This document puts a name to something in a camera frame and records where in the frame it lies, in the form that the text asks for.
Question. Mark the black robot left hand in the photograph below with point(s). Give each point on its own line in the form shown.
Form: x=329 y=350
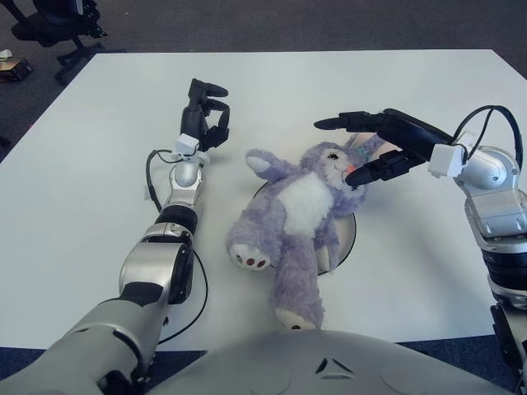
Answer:
x=197 y=119

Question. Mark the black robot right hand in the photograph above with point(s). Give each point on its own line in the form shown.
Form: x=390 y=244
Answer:
x=407 y=131

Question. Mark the purple plush bunny doll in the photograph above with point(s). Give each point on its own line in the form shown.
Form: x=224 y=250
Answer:
x=296 y=214

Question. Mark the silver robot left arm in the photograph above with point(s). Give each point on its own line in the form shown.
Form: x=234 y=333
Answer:
x=164 y=247

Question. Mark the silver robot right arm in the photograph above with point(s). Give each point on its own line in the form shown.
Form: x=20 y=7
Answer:
x=494 y=193

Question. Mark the white plate black rim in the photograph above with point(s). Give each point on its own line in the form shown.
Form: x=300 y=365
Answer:
x=343 y=240

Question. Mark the black office chair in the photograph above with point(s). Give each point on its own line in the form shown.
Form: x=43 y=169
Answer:
x=45 y=24

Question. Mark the cardboard box on floor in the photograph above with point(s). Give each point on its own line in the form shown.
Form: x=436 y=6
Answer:
x=14 y=68

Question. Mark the grey robot torso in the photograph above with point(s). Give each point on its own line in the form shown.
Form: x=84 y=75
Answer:
x=309 y=370

